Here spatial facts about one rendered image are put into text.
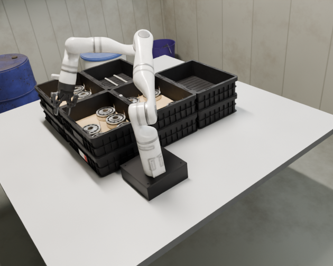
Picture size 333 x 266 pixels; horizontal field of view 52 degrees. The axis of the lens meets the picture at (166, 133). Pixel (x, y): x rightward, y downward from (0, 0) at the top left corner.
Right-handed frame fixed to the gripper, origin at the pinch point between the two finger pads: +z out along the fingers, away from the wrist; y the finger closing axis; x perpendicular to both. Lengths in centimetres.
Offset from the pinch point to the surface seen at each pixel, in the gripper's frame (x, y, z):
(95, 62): 144, 126, -10
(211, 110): -37, 66, -13
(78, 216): -35.3, -7.9, 34.5
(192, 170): -54, 38, 12
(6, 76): 150, 42, 14
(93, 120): 4.5, 22.6, 5.7
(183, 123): -34, 49, -5
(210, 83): -20, 86, -26
